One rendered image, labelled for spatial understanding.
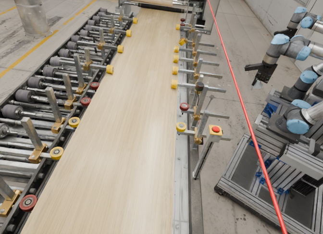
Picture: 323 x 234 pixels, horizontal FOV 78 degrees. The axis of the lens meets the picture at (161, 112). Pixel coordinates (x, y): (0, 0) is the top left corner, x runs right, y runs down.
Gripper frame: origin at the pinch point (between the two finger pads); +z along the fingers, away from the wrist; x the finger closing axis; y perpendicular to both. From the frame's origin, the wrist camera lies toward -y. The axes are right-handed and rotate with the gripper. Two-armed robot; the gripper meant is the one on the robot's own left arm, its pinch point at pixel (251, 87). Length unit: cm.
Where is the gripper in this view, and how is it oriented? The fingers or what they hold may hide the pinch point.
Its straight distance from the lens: 145.3
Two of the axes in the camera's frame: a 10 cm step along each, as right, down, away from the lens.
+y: 8.1, 4.6, -3.6
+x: 5.7, -5.1, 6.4
